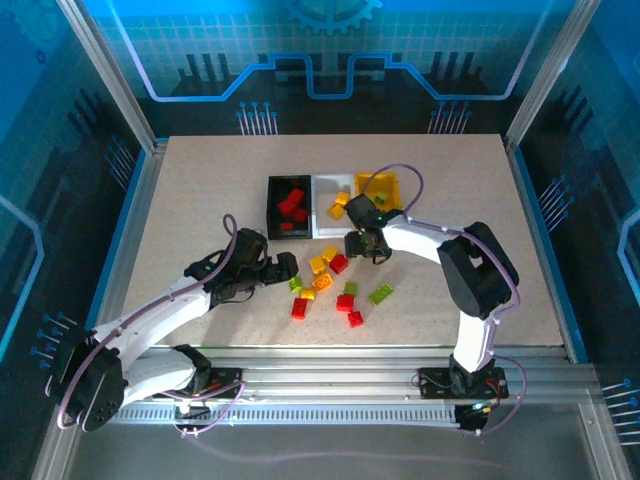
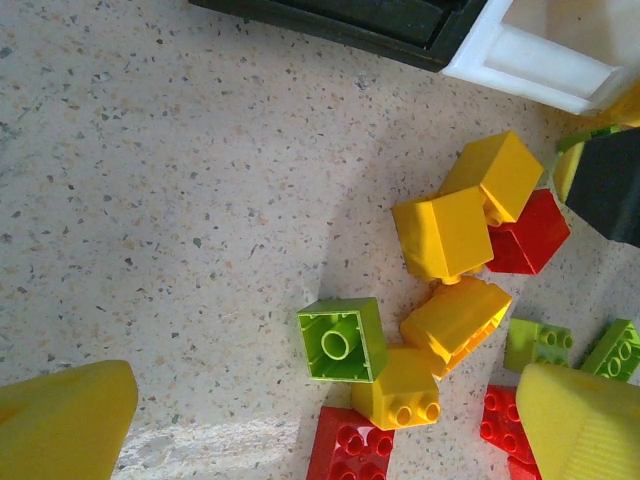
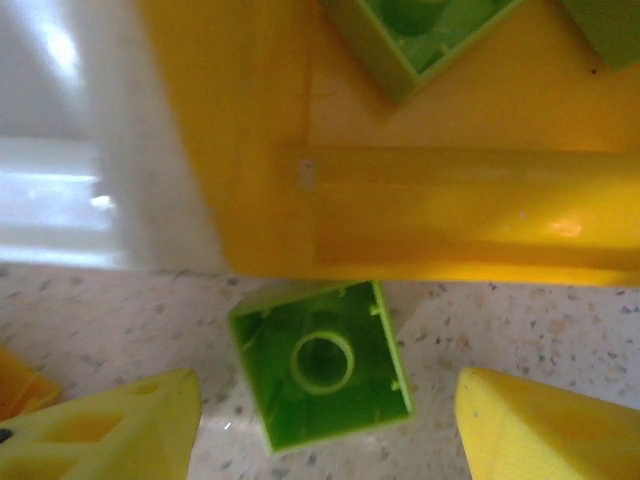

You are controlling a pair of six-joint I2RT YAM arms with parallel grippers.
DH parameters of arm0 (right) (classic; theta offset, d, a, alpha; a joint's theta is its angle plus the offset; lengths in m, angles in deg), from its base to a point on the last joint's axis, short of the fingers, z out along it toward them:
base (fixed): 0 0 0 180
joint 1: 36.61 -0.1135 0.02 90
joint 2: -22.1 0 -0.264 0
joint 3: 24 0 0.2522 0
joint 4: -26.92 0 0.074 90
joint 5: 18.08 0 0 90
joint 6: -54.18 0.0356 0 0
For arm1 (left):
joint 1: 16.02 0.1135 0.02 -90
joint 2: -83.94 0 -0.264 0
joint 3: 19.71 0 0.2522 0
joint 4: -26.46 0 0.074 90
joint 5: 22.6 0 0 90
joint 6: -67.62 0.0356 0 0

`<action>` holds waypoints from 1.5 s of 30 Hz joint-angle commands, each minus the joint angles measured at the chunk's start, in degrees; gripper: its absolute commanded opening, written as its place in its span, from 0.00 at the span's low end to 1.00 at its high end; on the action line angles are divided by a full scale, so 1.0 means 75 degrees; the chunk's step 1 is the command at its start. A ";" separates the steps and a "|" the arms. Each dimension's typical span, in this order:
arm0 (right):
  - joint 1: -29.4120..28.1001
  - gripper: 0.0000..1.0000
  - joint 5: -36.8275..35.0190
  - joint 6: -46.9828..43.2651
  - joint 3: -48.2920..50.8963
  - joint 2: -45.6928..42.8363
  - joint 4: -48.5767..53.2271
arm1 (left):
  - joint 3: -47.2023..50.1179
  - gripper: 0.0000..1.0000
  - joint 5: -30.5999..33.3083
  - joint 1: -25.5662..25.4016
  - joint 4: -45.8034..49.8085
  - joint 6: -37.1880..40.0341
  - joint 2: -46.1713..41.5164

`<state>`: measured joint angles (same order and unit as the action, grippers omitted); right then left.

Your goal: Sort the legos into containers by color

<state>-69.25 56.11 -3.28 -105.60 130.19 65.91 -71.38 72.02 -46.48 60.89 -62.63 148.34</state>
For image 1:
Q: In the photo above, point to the long red lego brick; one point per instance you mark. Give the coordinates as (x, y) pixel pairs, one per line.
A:
(300, 307)

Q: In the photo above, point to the yellow printed lego brick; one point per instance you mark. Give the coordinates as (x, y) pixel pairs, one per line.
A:
(322, 282)

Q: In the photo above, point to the long green lego brick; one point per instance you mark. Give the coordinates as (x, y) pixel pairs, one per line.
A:
(381, 293)

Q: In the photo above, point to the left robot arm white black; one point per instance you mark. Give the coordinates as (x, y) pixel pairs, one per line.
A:
(150, 315)

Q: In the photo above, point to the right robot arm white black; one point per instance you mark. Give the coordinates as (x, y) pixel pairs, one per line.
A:
(415, 240)

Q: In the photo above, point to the white plastic container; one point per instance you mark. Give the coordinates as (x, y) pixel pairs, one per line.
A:
(325, 225)

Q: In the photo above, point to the black plastic container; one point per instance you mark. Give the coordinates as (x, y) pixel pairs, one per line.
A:
(275, 220)

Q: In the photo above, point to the yellow plastic container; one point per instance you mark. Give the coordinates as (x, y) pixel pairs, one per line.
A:
(395, 197)

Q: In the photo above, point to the black controller board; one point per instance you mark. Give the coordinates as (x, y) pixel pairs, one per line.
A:
(192, 412)
(472, 419)

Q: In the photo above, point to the wide aluminium frame rail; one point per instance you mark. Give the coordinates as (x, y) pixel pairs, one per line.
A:
(325, 375)

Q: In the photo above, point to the aluminium side rail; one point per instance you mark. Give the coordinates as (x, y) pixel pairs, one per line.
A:
(131, 235)
(544, 250)

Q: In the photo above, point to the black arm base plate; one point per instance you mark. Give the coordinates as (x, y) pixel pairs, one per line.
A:
(435, 382)
(225, 380)

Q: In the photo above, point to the aluminium frame post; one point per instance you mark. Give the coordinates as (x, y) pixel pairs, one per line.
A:
(110, 75)
(550, 70)

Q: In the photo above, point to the aluminium frame bar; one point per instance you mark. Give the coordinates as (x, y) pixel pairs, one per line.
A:
(600, 440)

